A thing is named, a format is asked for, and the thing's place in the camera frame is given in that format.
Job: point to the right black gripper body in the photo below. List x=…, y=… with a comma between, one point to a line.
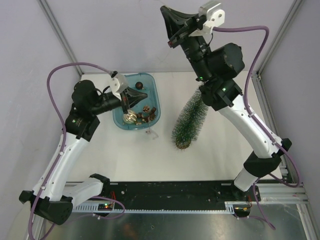
x=189, y=36

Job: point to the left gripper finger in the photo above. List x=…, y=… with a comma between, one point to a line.
x=134, y=96
x=127, y=116

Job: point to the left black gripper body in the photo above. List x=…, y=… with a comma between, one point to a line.
x=124, y=98

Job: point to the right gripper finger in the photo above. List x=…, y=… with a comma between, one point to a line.
x=180, y=18
x=170, y=29

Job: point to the clear light string battery box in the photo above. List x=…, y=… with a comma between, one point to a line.
x=152, y=134

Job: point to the small green christmas tree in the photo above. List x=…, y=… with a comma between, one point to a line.
x=189, y=122

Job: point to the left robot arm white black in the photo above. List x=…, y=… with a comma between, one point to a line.
x=48, y=198

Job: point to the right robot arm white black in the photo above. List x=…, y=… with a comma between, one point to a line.
x=216, y=70

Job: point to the white gold striped bauble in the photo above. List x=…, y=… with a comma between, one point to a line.
x=134, y=118

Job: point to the dark brown bauble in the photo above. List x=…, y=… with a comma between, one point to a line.
x=139, y=85

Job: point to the pine cone ornament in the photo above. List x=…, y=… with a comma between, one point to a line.
x=146, y=109

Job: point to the blue plastic tray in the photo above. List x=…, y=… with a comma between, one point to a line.
x=153, y=101

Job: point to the brown ribbon pile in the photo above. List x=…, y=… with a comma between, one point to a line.
x=147, y=117

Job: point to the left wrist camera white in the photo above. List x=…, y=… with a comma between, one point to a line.
x=118, y=83

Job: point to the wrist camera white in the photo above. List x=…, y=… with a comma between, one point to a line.
x=118, y=83
x=214, y=16

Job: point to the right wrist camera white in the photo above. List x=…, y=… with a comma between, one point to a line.
x=214, y=16

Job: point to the right aluminium frame post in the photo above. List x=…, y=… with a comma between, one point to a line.
x=280, y=34

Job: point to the aluminium frame post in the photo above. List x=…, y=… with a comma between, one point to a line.
x=280, y=34
x=53, y=22

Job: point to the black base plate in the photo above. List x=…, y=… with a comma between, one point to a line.
x=219, y=189

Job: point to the left aluminium frame post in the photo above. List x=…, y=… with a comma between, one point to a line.
x=53, y=22

